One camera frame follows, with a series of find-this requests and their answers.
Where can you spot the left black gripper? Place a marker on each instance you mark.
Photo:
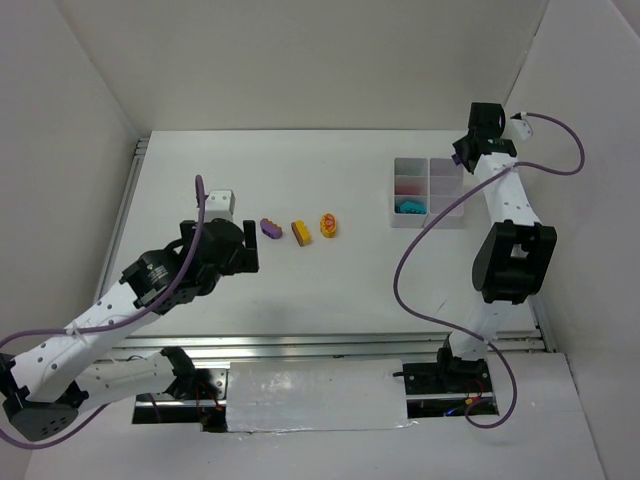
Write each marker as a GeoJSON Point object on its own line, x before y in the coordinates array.
{"type": "Point", "coordinates": [249, 246]}

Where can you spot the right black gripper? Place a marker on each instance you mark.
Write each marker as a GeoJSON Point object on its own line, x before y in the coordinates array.
{"type": "Point", "coordinates": [463, 150]}

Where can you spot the purple brown half-round lego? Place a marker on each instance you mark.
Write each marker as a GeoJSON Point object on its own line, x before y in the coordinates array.
{"type": "Point", "coordinates": [270, 229]}

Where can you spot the yellow brown lego brick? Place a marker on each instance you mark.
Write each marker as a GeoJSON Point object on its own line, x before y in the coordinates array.
{"type": "Point", "coordinates": [301, 233]}

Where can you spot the yellow butterfly lego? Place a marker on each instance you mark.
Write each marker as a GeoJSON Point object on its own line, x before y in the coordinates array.
{"type": "Point", "coordinates": [328, 225]}

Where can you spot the teal lego plate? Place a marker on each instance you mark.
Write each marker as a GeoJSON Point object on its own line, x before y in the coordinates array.
{"type": "Point", "coordinates": [410, 207]}

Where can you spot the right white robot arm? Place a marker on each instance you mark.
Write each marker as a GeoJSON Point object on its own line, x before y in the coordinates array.
{"type": "Point", "coordinates": [509, 266]}

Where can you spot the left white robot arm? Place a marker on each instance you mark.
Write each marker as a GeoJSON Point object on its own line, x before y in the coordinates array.
{"type": "Point", "coordinates": [47, 387]}

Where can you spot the white compartment organizer tray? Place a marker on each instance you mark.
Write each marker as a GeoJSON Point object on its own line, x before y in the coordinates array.
{"type": "Point", "coordinates": [445, 185]}

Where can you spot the white foil-taped panel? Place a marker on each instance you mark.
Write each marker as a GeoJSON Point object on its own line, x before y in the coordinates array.
{"type": "Point", "coordinates": [325, 395]}

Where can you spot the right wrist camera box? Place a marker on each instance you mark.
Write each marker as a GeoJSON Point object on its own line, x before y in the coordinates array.
{"type": "Point", "coordinates": [518, 128]}

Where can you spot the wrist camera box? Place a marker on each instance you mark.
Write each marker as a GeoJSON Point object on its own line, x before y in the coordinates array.
{"type": "Point", "coordinates": [518, 128]}
{"type": "Point", "coordinates": [220, 204]}

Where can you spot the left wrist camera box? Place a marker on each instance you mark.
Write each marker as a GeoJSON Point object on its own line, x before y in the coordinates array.
{"type": "Point", "coordinates": [220, 204]}

